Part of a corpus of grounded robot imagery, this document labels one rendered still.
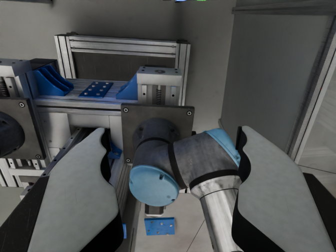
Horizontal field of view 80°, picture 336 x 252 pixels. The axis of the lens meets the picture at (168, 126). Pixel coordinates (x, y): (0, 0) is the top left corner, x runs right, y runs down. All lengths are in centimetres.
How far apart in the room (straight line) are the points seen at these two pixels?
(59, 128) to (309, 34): 91
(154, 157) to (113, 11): 130
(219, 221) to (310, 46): 62
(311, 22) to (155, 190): 70
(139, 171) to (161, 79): 29
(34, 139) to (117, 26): 108
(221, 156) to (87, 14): 143
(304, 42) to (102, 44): 108
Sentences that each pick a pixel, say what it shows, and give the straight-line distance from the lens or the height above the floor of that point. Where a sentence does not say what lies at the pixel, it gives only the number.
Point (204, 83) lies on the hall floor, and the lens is 169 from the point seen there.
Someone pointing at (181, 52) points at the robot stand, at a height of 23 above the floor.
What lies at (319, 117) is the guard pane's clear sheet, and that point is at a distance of 78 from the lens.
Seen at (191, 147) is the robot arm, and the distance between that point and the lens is 46.
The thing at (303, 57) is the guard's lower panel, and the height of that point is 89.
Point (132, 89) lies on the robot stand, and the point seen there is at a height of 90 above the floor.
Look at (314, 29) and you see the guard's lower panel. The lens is 83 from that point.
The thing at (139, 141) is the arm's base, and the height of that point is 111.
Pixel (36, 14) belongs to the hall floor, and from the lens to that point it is 182.
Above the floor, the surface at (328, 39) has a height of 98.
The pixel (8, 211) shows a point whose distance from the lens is 213.
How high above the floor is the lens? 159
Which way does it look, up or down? 61 degrees down
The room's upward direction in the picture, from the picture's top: 179 degrees clockwise
